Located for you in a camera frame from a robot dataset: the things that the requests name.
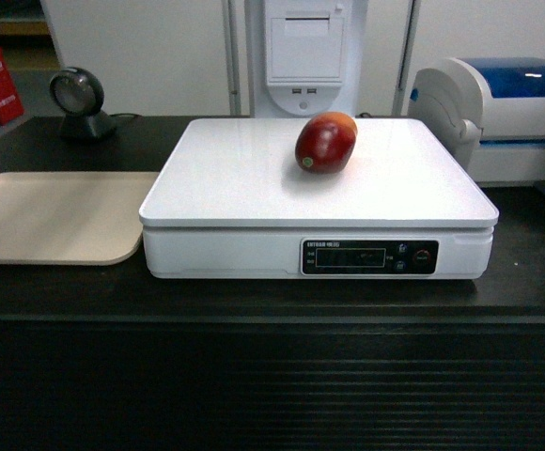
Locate white receipt printer terminal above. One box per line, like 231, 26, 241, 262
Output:
244, 0, 368, 118

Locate black barcode scanner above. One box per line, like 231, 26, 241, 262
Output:
49, 67, 117, 143

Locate beige plastic tray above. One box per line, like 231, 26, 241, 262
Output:
0, 172, 157, 266

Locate white checkout scale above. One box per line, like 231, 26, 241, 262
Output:
139, 118, 499, 279

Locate dark red mango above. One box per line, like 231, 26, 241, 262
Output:
294, 112, 358, 174

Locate white blue label printer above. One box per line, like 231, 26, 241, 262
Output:
408, 57, 545, 194

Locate black checkout counter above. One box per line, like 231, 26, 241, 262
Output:
0, 115, 545, 451

